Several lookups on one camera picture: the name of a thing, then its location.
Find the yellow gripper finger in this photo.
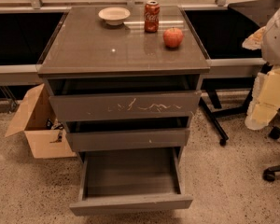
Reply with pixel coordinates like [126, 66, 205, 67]
[245, 66, 280, 130]
[242, 26, 266, 50]

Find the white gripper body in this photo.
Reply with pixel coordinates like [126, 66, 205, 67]
[261, 8, 280, 65]

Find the red apple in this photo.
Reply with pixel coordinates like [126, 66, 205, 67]
[163, 27, 184, 49]

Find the grey drawer cabinet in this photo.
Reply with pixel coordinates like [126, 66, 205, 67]
[36, 5, 211, 217]

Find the grey top drawer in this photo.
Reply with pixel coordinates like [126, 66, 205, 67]
[49, 91, 201, 121]

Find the grey drawer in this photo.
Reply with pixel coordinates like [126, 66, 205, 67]
[70, 147, 192, 216]
[49, 91, 201, 121]
[66, 128, 189, 152]

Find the grey bottom drawer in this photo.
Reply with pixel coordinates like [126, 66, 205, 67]
[70, 147, 192, 216]

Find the grey middle drawer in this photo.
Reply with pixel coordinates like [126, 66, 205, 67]
[66, 128, 189, 152]

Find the black rolling stand table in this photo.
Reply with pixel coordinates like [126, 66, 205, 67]
[197, 0, 280, 146]

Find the black office chair base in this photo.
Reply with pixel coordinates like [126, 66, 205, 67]
[259, 109, 280, 185]

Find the red cola can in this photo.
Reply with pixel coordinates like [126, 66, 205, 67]
[144, 0, 160, 33]

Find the white ceramic bowl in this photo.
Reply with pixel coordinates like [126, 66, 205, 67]
[98, 7, 131, 26]

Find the open cardboard box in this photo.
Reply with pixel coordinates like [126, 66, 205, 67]
[6, 84, 76, 159]

